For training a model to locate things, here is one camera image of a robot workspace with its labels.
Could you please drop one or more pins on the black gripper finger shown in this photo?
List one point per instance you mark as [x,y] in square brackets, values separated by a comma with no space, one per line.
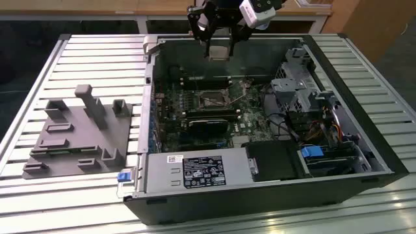
[212,26]
[238,31]

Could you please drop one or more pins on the silver CPU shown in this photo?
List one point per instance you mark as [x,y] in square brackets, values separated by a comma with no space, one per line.
[218,52]

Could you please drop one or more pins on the thin metal locking lever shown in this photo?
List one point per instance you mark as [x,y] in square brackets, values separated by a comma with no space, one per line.
[240,97]

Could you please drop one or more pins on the CPU socket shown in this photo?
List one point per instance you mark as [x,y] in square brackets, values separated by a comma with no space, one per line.
[212,100]

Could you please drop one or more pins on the silver metal drive cage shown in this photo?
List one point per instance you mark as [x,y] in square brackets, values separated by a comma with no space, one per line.
[286,85]

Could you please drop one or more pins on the wooden desk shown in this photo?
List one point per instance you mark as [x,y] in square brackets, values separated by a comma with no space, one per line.
[97,6]

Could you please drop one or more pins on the green motherboard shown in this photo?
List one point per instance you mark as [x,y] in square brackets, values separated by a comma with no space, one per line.
[249,122]

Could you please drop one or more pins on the black graphics card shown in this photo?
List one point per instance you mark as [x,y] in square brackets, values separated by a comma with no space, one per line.
[208,126]

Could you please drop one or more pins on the wooden cabinet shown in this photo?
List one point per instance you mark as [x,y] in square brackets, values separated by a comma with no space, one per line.
[373,24]

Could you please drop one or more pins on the silver chipset heatsink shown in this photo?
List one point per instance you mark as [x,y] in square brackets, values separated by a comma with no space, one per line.
[241,141]

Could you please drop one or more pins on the black plastic disk bay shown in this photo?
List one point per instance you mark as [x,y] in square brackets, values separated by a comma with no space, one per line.
[276,161]

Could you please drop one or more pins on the blue disk carrier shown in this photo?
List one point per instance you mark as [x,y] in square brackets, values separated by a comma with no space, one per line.
[312,152]

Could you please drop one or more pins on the grey parts rack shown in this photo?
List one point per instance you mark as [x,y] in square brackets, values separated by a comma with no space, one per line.
[81,136]

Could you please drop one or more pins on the grey power supply unit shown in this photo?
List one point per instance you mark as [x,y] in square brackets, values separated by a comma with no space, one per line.
[162,175]

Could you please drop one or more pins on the blue case latch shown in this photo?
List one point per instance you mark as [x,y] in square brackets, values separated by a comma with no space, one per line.
[124,177]

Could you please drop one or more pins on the green RAM stick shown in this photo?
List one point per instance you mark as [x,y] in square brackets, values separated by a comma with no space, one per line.
[61,152]

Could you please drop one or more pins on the black PC case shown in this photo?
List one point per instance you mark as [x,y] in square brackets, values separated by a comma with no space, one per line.
[226,207]

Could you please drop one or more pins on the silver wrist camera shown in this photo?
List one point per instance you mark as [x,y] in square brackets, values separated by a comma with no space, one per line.
[201,23]

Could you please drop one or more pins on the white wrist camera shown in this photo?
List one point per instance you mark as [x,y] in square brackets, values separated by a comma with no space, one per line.
[256,13]

